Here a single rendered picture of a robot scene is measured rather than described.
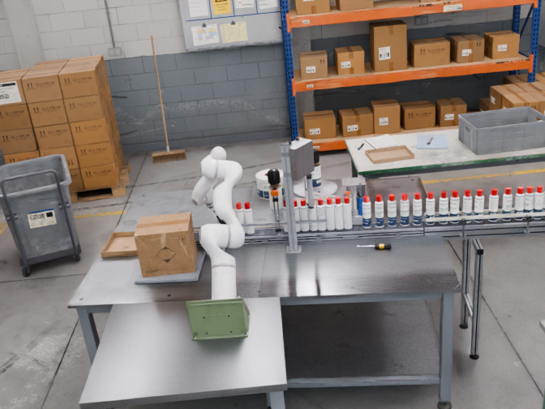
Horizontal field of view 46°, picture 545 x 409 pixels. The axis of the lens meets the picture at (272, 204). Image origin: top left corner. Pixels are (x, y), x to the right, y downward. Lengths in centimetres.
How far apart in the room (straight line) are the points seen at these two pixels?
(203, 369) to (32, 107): 445
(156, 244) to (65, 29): 497
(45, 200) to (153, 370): 283
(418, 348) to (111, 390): 188
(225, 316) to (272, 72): 531
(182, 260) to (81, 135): 348
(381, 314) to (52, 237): 291
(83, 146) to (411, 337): 416
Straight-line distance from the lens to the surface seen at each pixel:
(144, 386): 296
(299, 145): 354
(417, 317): 424
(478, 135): 513
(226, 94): 808
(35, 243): 575
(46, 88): 680
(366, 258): 366
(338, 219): 384
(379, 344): 401
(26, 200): 557
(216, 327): 309
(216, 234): 317
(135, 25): 801
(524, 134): 528
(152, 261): 364
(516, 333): 456
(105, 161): 695
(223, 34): 779
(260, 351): 302
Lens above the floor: 267
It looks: 25 degrees down
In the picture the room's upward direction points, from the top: 6 degrees counter-clockwise
